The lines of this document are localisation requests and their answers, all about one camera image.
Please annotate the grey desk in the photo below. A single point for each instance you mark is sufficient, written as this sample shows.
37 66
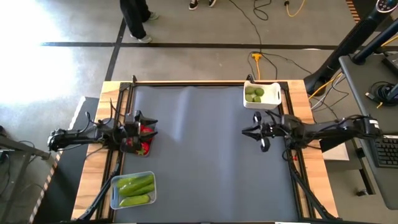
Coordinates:
357 93
385 186

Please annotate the black tower fan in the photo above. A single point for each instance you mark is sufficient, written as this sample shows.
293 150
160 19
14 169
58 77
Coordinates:
342 49

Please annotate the person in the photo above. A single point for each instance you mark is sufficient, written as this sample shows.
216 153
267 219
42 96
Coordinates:
193 4

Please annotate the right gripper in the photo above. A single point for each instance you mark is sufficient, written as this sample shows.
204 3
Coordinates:
269 130

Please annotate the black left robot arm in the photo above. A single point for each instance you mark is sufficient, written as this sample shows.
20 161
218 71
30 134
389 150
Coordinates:
81 137

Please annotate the white plastic basket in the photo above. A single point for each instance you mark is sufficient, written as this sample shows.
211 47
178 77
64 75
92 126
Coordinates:
272 93

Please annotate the clear plastic bin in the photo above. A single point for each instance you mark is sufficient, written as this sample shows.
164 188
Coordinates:
113 199

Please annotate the black desk support bar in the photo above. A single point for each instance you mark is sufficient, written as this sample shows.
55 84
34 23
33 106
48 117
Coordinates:
332 144

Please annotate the person legs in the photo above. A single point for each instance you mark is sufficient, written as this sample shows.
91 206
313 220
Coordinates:
133 18

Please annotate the white box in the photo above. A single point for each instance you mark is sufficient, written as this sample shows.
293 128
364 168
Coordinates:
337 154

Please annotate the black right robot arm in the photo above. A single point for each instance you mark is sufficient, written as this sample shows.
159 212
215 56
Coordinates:
326 129

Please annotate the black metal stand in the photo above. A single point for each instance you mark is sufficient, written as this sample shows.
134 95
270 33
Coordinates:
18 147

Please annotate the red peppers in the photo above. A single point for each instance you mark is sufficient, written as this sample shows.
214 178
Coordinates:
124 151

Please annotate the black frame strut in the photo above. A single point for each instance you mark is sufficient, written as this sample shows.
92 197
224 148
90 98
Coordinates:
102 193
308 193

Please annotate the red strawberry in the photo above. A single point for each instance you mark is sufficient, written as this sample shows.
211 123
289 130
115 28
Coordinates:
143 149

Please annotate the black keyboard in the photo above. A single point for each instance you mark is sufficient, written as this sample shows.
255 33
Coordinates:
387 152

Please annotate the grey table mat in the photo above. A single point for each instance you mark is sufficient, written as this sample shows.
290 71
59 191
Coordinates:
202 155

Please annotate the black striped floor mat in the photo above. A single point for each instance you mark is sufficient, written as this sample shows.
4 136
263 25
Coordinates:
71 161

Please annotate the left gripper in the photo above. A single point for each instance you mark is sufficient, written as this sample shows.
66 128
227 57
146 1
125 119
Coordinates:
132 130

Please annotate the black aluminium table frame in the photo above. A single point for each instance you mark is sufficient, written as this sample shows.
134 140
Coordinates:
186 83

